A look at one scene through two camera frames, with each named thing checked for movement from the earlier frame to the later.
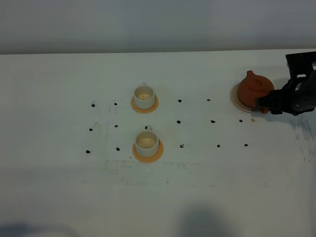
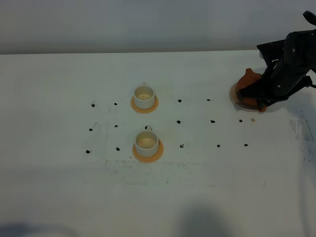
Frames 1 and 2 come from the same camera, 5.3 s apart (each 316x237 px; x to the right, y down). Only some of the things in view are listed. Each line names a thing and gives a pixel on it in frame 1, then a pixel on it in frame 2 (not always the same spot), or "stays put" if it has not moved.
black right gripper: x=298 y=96 → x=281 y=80
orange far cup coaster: x=144 y=110 stays put
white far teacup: x=144 y=97 stays put
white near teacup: x=146 y=142 stays put
